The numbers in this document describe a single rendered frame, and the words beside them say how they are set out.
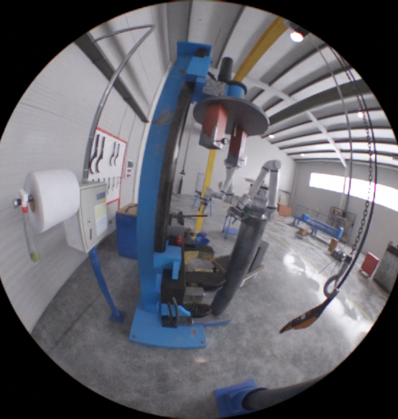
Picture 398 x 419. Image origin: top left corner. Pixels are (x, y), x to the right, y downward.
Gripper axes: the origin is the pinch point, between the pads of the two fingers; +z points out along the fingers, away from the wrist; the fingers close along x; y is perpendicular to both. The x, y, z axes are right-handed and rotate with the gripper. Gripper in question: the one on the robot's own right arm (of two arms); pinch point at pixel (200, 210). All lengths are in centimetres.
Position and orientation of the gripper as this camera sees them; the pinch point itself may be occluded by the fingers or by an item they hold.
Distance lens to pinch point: 171.6
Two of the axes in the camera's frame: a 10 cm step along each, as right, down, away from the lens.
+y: 8.6, 3.1, 4.1
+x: -3.6, -2.0, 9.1
